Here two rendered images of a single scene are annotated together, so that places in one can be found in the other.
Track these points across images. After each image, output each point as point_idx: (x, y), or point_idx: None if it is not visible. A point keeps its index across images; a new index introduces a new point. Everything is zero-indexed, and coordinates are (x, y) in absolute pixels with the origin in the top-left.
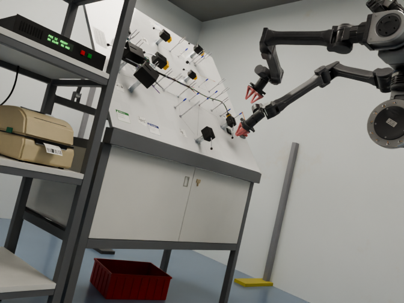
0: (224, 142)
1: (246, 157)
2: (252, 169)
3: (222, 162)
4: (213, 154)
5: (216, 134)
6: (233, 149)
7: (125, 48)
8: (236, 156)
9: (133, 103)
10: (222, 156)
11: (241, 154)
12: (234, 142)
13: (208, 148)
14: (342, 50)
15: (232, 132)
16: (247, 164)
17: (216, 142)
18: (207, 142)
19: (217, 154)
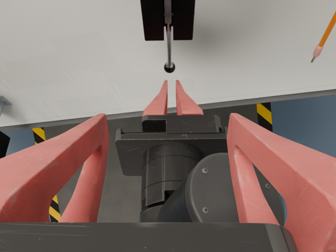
0: (151, 47)
1: (309, 56)
2: (302, 92)
3: (115, 119)
4: (71, 111)
5: (98, 31)
6: (213, 53)
7: None
8: (218, 74)
9: None
10: (121, 102)
11: (270, 54)
12: (248, 9)
13: (47, 102)
14: None
15: (168, 58)
16: (282, 82)
17: (94, 68)
18: (42, 87)
19: (95, 105)
